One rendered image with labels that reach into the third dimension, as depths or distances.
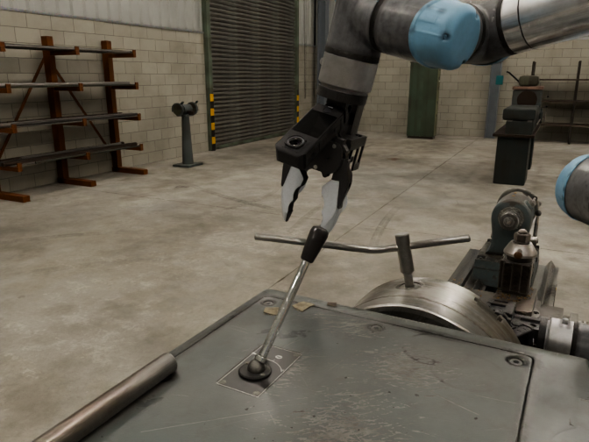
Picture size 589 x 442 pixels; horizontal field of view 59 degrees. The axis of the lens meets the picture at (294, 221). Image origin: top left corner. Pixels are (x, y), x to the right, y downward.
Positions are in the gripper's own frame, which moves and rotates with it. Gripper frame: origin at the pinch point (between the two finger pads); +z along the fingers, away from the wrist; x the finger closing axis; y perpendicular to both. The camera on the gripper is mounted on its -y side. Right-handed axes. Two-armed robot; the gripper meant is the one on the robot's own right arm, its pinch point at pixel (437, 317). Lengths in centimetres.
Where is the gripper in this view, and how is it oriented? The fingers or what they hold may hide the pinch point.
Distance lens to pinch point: 112.6
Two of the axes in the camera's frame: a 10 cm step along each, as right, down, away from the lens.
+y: 4.8, -2.3, 8.4
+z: -8.8, -1.3, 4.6
